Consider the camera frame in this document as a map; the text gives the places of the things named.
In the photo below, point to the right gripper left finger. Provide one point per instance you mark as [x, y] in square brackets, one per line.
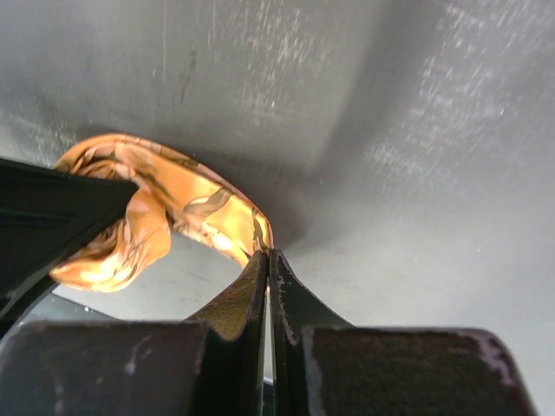
[210, 364]

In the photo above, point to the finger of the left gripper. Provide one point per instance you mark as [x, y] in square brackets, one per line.
[46, 217]

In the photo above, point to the orange patterned tie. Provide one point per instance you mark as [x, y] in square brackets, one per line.
[176, 194]

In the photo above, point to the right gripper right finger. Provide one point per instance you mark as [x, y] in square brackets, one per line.
[324, 365]

